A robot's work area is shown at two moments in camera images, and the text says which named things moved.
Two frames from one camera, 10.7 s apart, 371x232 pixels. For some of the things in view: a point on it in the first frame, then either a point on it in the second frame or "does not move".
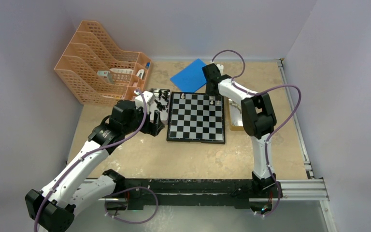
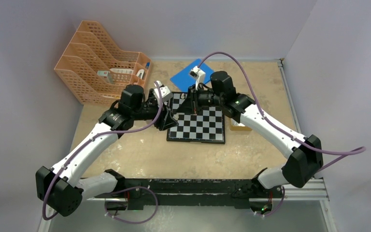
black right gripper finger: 157,128 → 169,121
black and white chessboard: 196,117 does not move
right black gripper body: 208,91 → 202,98
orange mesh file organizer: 96,72 does not move
